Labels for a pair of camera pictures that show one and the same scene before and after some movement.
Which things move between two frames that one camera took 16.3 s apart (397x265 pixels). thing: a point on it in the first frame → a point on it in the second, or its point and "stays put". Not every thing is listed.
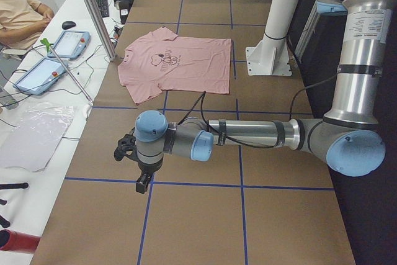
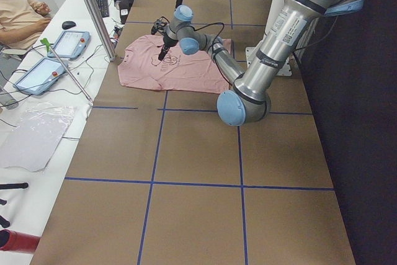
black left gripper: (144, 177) → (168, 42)
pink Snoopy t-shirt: (162, 61) stays put
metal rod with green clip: (48, 46) stays put
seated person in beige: (22, 19) stays put
